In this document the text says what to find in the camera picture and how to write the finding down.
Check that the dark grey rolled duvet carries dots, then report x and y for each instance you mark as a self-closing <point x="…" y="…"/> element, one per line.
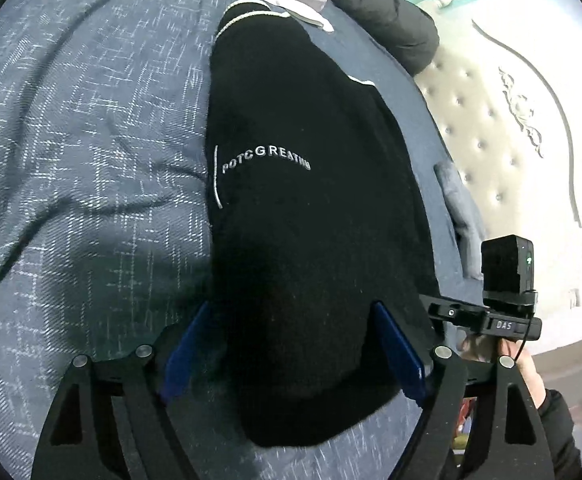
<point x="386" y="10"/>

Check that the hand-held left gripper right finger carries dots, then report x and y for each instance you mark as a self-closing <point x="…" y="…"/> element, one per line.
<point x="401" y="355"/>

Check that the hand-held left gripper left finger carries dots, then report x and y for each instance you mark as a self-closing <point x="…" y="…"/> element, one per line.
<point x="191" y="355"/>

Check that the person's right forearm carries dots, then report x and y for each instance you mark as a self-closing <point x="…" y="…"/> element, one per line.
<point x="558" y="435"/>

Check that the person's right hand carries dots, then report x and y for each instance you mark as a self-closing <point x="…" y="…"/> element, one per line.
<point x="531" y="380"/>

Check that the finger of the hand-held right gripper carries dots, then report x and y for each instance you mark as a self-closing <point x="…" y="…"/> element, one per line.
<point x="451" y="312"/>

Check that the folded grey garment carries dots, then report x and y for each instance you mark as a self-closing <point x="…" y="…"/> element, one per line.
<point x="463" y="220"/>

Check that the black sweater with white trim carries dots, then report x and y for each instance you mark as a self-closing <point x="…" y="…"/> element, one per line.
<point x="311" y="220"/>

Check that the blue-grey bed cover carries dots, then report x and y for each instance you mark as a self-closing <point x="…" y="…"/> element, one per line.
<point x="96" y="160"/>

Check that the cream tufted headboard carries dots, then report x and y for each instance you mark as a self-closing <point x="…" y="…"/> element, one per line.
<point x="511" y="120"/>

